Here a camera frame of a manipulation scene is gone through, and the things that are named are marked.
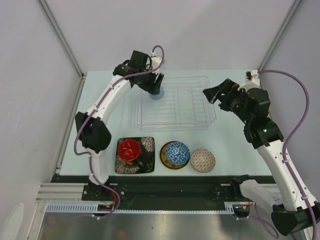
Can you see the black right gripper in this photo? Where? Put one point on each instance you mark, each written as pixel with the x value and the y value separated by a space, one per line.
pixel 211 93

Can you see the white slotted cable duct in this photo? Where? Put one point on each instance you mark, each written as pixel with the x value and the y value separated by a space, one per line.
pixel 97 208

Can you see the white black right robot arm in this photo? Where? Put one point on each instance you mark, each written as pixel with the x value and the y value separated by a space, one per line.
pixel 295 209

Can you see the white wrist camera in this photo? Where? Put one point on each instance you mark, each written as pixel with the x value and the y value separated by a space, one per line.
pixel 156 62
pixel 252 80

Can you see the yellow round saucer plate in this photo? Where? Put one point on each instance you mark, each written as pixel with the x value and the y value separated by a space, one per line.
pixel 164 160

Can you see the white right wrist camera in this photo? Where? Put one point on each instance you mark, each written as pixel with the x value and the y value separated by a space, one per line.
pixel 252 80

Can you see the blue triangle pattern bowl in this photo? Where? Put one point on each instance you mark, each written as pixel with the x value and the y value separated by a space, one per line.
pixel 177 153

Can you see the left aluminium frame post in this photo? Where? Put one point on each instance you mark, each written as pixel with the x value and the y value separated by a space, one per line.
pixel 48 13

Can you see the brown lattice pattern bowl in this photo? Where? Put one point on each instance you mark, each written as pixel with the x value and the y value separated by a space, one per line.
pixel 202 160

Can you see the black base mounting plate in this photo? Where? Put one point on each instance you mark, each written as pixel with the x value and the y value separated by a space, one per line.
pixel 214 188

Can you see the red black lacquer cup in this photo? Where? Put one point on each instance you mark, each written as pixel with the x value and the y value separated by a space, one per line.
pixel 129 149

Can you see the black floral square plate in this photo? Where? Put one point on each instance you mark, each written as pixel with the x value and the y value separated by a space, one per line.
pixel 143 164

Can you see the aluminium frame post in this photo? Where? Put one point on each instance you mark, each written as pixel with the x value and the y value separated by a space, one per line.
pixel 290 15
pixel 48 13

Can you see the right aluminium frame post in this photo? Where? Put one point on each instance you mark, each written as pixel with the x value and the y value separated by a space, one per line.
pixel 290 15

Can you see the light blue plastic cup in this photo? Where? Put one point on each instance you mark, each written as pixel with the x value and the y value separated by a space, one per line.
pixel 158 96

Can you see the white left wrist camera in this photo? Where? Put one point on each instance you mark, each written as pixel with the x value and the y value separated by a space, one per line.
pixel 156 62

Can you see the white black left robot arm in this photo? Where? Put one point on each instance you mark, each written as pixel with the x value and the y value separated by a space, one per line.
pixel 92 135

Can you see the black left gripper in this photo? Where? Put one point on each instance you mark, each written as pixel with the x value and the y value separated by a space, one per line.
pixel 150 87

